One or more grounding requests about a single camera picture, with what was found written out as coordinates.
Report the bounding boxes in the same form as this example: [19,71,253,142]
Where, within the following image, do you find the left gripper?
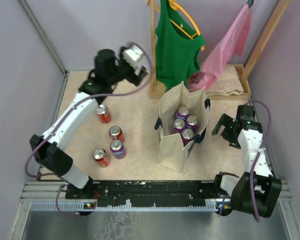
[109,47,150,88]

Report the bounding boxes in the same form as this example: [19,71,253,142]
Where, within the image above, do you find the purple Fanta can top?
[185,115,199,133]

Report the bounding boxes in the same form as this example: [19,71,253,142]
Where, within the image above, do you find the purple fanta can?
[171,118,186,134]
[175,106,190,121]
[110,139,127,159]
[185,115,199,133]
[180,128,195,146]

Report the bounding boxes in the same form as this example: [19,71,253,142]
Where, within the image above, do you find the red Coke can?
[96,104,112,124]
[92,148,111,167]
[108,125,125,143]

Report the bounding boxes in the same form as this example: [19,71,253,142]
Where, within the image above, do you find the beige canvas tote bag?
[154,83,211,173]

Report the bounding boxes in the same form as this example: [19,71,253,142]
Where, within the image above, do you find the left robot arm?
[29,42,153,199]

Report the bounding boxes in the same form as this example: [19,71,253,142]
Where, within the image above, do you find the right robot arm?
[211,104,282,222]

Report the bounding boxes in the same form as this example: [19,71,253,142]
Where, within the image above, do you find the wooden clothes rack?
[147,0,291,101]

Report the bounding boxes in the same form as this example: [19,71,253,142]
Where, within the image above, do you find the beige folded cloth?
[206,65,244,96]

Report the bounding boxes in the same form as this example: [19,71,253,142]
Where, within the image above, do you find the green tank top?
[155,0,206,91]

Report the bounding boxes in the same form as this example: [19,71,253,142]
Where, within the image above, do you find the yellow clothes hanger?
[168,0,202,40]

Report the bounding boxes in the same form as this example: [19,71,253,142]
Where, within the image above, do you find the pink shirt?
[187,0,252,92]

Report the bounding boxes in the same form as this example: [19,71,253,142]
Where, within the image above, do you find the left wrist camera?
[122,44,144,65]

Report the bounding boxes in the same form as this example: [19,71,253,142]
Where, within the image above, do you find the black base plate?
[65,180,226,207]

